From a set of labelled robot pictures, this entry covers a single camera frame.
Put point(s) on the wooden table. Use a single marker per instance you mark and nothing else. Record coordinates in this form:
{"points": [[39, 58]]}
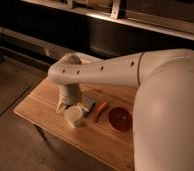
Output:
{"points": [[96, 139]]}

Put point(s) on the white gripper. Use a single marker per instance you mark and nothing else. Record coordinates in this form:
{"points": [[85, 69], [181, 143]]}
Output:
{"points": [[70, 95]]}

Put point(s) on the orange carrot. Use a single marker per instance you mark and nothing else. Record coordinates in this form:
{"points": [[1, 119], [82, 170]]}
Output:
{"points": [[99, 111]]}

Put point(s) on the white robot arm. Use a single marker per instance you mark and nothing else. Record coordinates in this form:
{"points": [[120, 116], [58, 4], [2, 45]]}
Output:
{"points": [[163, 112]]}

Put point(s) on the white cup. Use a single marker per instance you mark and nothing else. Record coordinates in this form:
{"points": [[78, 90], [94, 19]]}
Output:
{"points": [[74, 116]]}

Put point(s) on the red bowl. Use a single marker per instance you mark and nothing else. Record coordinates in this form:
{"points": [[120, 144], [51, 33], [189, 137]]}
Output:
{"points": [[120, 119]]}

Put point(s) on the wooden wall shelf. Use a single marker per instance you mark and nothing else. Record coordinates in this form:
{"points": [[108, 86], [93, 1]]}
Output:
{"points": [[168, 26]]}

